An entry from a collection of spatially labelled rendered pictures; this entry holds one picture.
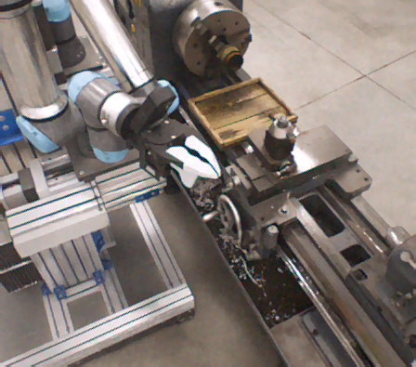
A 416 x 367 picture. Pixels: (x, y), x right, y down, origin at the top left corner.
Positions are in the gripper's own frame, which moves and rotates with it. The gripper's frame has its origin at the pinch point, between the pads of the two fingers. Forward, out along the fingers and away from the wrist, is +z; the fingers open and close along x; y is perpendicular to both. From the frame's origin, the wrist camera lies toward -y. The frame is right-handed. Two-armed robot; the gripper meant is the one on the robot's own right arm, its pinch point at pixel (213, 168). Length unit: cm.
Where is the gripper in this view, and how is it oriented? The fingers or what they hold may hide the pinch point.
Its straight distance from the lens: 70.3
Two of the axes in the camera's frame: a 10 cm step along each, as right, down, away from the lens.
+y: -0.9, 7.3, 6.7
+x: -6.7, 4.5, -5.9
